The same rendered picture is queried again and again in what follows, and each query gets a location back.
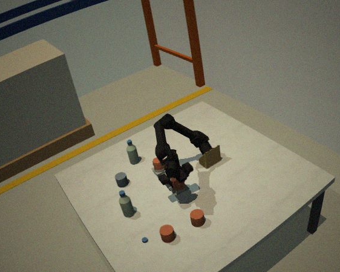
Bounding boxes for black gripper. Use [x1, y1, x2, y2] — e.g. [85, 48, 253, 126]
[158, 162, 194, 187]

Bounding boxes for dark grey cylinder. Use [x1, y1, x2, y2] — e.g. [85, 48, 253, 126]
[115, 172, 128, 187]

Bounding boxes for brown cylinder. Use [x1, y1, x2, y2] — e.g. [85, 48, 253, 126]
[160, 225, 175, 243]
[190, 209, 204, 227]

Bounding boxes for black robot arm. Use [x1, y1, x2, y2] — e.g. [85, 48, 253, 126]
[154, 114, 213, 183]

